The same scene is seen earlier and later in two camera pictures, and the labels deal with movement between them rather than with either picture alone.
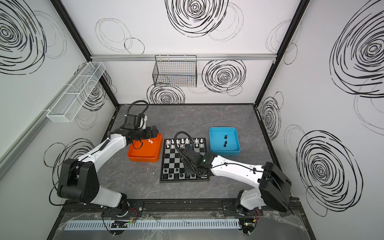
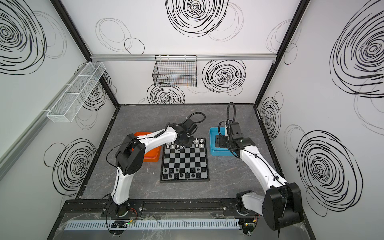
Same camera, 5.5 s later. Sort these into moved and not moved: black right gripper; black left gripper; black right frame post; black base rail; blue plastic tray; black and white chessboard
Moved: black right gripper; black left gripper
Not moved: black and white chessboard; black right frame post; blue plastic tray; black base rail
